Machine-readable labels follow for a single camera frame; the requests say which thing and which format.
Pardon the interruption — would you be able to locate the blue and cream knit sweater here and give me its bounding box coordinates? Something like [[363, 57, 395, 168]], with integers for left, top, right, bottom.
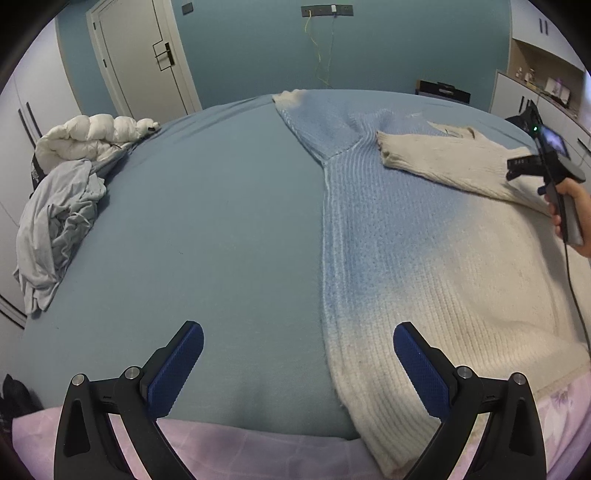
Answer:
[[273, 90, 590, 479]]

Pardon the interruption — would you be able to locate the white bedroom door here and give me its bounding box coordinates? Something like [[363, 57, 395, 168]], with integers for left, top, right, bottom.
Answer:
[[86, 0, 201, 124]]

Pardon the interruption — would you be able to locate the person's right hand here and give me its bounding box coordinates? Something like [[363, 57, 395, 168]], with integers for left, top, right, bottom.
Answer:
[[544, 178, 591, 258]]

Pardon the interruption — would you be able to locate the white wardrobe cabinet unit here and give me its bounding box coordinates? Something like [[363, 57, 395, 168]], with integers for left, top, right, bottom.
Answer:
[[490, 1, 590, 167]]

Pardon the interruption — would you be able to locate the pink checked floral quilt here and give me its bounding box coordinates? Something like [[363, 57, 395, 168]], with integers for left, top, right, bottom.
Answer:
[[12, 375, 590, 479]]

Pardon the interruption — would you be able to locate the black and white box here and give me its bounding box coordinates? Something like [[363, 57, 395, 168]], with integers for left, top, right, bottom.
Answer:
[[415, 79, 471, 105]]

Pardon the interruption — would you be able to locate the grey crumpled garment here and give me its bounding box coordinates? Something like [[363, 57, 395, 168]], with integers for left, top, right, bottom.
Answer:
[[13, 160, 106, 316]]

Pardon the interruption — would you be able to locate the teal blue bed sheet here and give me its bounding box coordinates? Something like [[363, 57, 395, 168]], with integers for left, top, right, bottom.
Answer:
[[10, 96, 356, 439]]

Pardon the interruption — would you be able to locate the white puffer jacket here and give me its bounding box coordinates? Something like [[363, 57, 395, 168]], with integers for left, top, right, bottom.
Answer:
[[35, 114, 160, 175]]

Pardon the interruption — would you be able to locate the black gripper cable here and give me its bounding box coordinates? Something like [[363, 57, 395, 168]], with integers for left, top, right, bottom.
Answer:
[[564, 239, 591, 361]]

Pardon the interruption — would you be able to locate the black wall outlet strip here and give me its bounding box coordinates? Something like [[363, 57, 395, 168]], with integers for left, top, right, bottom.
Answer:
[[301, 4, 353, 18]]

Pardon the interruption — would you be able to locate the yellow charging cable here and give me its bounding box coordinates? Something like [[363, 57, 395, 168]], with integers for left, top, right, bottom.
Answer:
[[303, 13, 339, 90]]

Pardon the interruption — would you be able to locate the black door handle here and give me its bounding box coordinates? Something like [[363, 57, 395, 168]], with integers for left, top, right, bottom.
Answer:
[[152, 41, 175, 72]]

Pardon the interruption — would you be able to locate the dark wall switch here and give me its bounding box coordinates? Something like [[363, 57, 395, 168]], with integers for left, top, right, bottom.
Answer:
[[181, 2, 193, 15]]

